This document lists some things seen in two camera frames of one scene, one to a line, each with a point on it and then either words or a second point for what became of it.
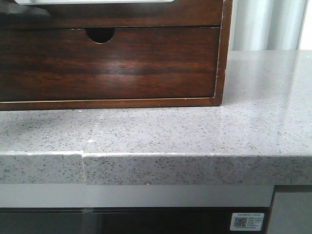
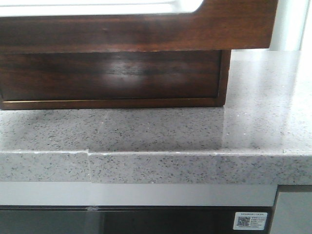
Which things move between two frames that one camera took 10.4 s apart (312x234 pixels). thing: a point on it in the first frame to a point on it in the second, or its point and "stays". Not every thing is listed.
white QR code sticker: (246, 221) stays
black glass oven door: (126, 220) stays
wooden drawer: (181, 13) to (216, 25)
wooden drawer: (48, 64) stays
